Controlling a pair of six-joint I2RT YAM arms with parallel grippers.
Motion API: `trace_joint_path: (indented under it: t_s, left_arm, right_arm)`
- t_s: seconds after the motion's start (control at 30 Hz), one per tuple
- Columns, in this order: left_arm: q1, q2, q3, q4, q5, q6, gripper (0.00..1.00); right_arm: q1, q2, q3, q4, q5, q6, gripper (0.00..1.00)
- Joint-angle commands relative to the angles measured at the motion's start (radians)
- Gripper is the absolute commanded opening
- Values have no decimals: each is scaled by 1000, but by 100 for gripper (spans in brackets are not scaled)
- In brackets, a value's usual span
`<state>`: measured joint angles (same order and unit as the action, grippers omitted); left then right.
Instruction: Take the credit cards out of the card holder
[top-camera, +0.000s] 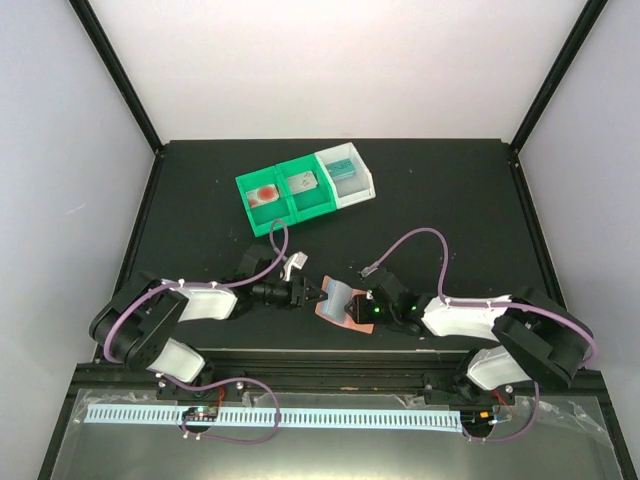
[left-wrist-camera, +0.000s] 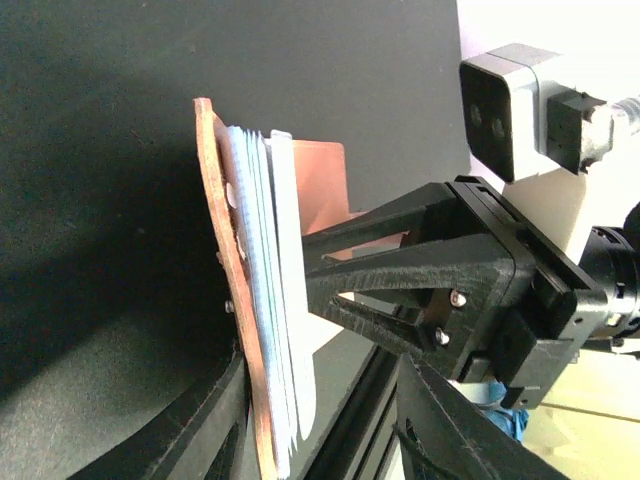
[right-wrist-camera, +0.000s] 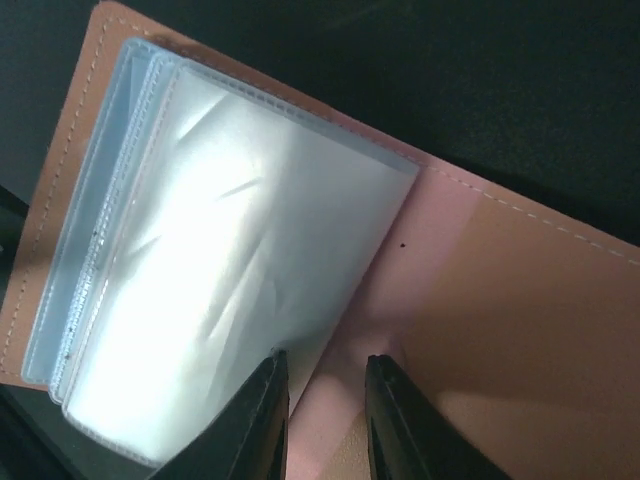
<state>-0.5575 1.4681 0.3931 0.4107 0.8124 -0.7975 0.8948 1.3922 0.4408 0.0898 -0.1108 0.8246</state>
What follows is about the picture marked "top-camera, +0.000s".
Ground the pink leather card holder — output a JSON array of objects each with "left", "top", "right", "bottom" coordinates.
[{"left": 314, "top": 275, "right": 374, "bottom": 335}]

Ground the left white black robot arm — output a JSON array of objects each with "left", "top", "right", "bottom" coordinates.
[{"left": 89, "top": 245, "right": 327, "bottom": 399}]

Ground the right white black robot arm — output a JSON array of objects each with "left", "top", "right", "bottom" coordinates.
[{"left": 343, "top": 269, "right": 596, "bottom": 405}]

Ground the red white credit card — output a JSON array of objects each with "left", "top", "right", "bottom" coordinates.
[{"left": 246, "top": 184, "right": 280, "bottom": 208}]

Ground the silver pagoda credit card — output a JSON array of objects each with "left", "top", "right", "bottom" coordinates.
[{"left": 286, "top": 171, "right": 318, "bottom": 195}]

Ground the teal credit card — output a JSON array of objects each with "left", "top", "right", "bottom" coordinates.
[{"left": 326, "top": 158, "right": 356, "bottom": 181}]

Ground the middle green bin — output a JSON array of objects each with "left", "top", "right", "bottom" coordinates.
[{"left": 276, "top": 154, "right": 337, "bottom": 223}]

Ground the green bin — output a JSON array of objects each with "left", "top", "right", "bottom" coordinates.
[
  {"left": 235, "top": 166, "right": 296, "bottom": 237},
  {"left": 276, "top": 154, "right": 337, "bottom": 223}
]

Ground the left green bin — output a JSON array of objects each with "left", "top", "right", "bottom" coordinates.
[{"left": 235, "top": 166, "right": 296, "bottom": 237}]

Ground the white bin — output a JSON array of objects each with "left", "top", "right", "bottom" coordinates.
[{"left": 314, "top": 142, "right": 376, "bottom": 209}]

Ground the right electronics board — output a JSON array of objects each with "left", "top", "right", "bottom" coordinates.
[{"left": 460, "top": 410, "right": 512, "bottom": 428}]

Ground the electronics board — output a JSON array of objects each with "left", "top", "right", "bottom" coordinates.
[
  {"left": 460, "top": 410, "right": 512, "bottom": 428},
  {"left": 181, "top": 406, "right": 219, "bottom": 423}
]

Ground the left electronics board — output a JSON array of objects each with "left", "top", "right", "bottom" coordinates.
[{"left": 181, "top": 406, "right": 219, "bottom": 423}]

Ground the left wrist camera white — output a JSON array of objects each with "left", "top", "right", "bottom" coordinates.
[{"left": 280, "top": 251, "right": 308, "bottom": 282}]

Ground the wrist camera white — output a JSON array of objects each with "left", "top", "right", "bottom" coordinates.
[
  {"left": 359, "top": 264, "right": 378, "bottom": 278},
  {"left": 280, "top": 251, "right": 308, "bottom": 282}
]

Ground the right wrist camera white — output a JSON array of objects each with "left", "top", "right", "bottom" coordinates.
[{"left": 359, "top": 264, "right": 378, "bottom": 278}]

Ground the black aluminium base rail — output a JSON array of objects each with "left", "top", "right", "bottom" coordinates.
[{"left": 70, "top": 351, "right": 609, "bottom": 400}]

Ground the white slotted cable duct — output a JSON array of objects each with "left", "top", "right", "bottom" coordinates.
[{"left": 84, "top": 404, "right": 462, "bottom": 433}]

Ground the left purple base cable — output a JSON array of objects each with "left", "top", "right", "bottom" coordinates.
[{"left": 164, "top": 374, "right": 284, "bottom": 445}]

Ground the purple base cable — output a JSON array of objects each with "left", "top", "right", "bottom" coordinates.
[
  {"left": 164, "top": 374, "right": 284, "bottom": 445},
  {"left": 462, "top": 382, "right": 541, "bottom": 445}
]

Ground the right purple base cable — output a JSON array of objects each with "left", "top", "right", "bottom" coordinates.
[{"left": 462, "top": 382, "right": 541, "bottom": 445}]

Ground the left black frame post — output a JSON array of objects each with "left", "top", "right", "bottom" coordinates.
[{"left": 68, "top": 0, "right": 163, "bottom": 154}]

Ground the black frame post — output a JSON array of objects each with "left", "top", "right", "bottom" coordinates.
[
  {"left": 68, "top": 0, "right": 163, "bottom": 154},
  {"left": 510, "top": 0, "right": 608, "bottom": 154}
]

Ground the right black frame post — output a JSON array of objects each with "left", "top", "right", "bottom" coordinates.
[{"left": 510, "top": 0, "right": 608, "bottom": 154}]

